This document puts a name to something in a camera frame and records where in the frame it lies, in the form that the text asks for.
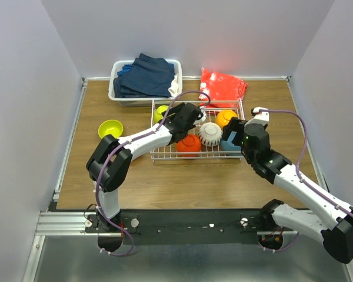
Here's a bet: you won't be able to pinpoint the lime green bowl shallow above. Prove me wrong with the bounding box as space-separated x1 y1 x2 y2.
98 119 124 139

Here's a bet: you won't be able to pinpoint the lime green bowl tall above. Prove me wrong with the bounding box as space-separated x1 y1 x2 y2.
153 105 168 124

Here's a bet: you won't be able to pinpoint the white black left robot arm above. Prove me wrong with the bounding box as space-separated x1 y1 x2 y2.
86 103 207 232

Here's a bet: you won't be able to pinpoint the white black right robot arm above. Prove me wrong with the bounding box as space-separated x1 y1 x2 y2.
222 117 353 264

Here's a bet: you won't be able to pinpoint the yellow orange bowl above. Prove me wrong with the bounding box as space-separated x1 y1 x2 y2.
215 110 238 129

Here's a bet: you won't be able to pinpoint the orange bowl front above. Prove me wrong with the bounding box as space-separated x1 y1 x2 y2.
176 134 201 157

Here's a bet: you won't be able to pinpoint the white blue patterned bowl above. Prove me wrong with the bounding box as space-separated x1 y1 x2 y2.
198 122 222 147

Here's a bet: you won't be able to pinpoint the white cloth in basket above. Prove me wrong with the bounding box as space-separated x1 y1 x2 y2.
168 74 179 97

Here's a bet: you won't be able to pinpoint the red white folded towel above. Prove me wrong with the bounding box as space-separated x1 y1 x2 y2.
200 68 248 108

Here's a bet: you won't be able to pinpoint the folded blue jeans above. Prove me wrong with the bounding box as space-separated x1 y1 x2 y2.
114 53 175 98

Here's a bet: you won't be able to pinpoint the white plastic laundry basket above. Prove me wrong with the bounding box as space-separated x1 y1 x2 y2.
108 59 183 107

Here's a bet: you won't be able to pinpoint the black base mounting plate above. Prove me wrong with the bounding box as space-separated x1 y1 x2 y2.
85 209 294 251

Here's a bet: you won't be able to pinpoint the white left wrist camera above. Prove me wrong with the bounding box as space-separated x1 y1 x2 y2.
194 108 207 125

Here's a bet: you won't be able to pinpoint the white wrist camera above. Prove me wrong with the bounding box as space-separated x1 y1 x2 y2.
248 107 269 126
194 108 207 125

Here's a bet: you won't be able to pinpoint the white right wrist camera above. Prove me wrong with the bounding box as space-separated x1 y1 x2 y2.
248 107 269 126

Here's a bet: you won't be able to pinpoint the white wire dish rack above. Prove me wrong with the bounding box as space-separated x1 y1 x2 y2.
150 99 245 161

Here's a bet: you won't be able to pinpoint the aluminium frame rail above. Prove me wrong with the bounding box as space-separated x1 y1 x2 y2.
36 210 350 236

